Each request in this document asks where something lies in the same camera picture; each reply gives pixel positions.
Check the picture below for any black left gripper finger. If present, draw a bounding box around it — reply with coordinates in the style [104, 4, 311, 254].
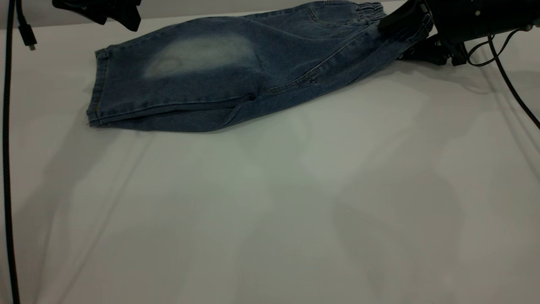
[108, 0, 142, 32]
[53, 0, 108, 24]

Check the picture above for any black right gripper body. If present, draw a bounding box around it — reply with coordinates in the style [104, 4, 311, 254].
[426, 0, 540, 43]

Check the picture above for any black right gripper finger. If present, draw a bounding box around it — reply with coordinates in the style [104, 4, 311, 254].
[399, 36, 467, 66]
[378, 0, 433, 32]

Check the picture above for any blue denim shorts basketball print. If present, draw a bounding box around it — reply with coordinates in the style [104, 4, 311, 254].
[86, 0, 434, 133]

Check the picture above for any short black usb cable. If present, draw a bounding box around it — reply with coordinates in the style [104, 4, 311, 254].
[16, 0, 38, 51]

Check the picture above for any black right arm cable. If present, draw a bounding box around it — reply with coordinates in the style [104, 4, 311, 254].
[466, 25, 540, 129]

